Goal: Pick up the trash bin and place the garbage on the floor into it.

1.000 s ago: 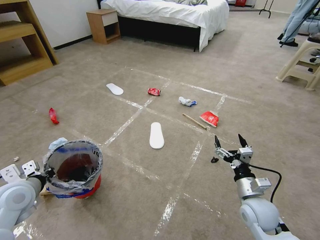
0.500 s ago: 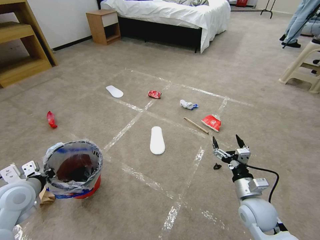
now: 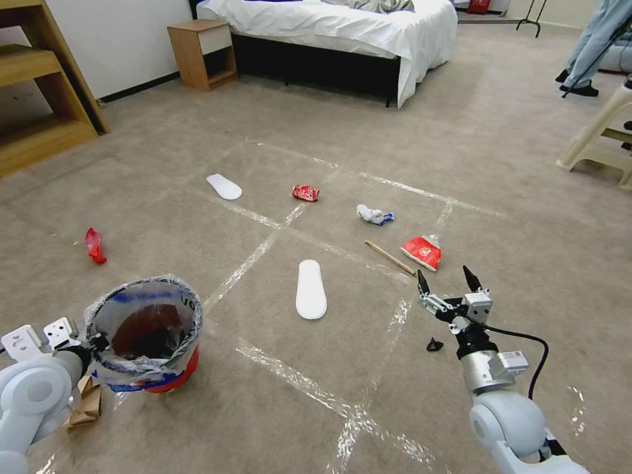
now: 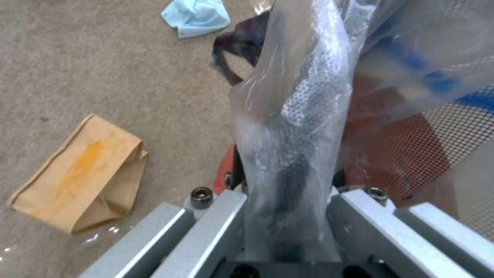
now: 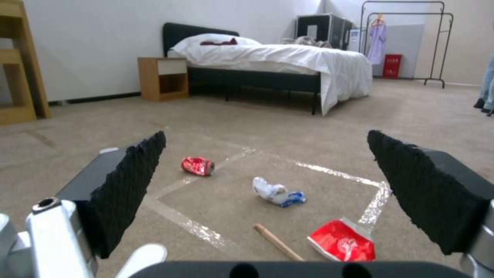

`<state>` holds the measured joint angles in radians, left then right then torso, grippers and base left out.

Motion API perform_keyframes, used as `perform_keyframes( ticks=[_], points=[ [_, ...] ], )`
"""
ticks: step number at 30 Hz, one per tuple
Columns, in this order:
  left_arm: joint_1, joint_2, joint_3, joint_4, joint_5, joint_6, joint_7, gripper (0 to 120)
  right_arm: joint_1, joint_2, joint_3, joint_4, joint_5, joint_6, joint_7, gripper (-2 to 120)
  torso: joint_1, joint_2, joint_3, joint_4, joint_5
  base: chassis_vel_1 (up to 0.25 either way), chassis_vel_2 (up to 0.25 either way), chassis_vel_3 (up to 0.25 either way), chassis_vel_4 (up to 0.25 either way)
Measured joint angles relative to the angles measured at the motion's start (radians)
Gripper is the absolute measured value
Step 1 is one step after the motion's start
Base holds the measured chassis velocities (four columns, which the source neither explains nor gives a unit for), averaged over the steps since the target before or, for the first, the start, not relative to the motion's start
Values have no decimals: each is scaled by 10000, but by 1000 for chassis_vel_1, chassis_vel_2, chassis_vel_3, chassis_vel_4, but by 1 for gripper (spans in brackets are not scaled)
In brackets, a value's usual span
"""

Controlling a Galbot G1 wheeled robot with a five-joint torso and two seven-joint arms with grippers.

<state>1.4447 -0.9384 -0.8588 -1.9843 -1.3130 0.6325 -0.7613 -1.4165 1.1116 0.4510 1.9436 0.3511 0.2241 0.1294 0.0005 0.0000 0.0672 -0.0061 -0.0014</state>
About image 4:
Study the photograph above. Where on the silver-barred left gripper left finger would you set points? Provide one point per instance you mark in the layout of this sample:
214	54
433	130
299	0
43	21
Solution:
173	240

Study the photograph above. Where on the brown paper bag, yellow stain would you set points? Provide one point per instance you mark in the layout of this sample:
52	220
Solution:
83	173

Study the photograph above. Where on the clear plastic bin liner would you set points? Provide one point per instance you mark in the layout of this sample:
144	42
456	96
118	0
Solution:
293	139

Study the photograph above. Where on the silver-barred left gripper right finger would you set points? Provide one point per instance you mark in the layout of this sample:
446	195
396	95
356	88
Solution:
390	240

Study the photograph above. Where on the blue and white packaging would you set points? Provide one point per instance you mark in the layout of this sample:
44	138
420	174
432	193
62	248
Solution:
436	78

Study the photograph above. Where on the black metal mesh trash bin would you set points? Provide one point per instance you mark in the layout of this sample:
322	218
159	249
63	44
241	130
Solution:
308	95

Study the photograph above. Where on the clear plastic film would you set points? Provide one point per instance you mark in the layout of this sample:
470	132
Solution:
96	236

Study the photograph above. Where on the crumpled light blue tissue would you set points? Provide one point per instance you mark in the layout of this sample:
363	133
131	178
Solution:
197	17

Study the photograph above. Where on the red plastic piece with screw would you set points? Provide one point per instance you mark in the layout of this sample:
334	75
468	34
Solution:
228	165

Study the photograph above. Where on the dark crumpled wrapper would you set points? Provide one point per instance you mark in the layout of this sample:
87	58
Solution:
241	40

